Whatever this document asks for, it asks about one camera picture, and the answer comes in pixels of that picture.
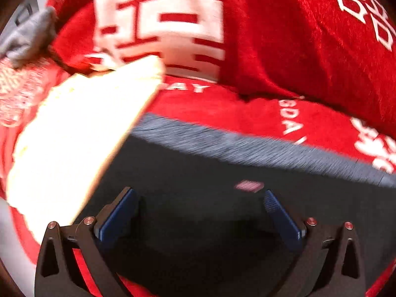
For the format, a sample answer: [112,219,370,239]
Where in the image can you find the red printed blanket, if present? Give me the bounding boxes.
[6,77,396,297]

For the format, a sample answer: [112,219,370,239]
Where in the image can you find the cream knitted cloth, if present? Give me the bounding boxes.
[6,56,164,245]

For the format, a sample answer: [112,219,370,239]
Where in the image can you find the red pillow with white character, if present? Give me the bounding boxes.
[46,0,242,82]

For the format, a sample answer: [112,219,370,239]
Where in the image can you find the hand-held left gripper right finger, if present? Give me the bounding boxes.
[263,189,367,297]

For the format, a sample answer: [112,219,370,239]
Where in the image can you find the red printed pillow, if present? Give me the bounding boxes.
[221,0,396,137]

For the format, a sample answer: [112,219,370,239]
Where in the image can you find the black pants with grey waistband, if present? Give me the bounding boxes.
[73,113,396,297]

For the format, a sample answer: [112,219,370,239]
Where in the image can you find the grey cloth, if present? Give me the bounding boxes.
[0,6,58,69]

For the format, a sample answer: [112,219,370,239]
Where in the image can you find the red cloth with white pattern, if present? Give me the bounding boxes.
[0,57,70,192]

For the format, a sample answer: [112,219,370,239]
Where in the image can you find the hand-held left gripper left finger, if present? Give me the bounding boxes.
[35,187,140,297]

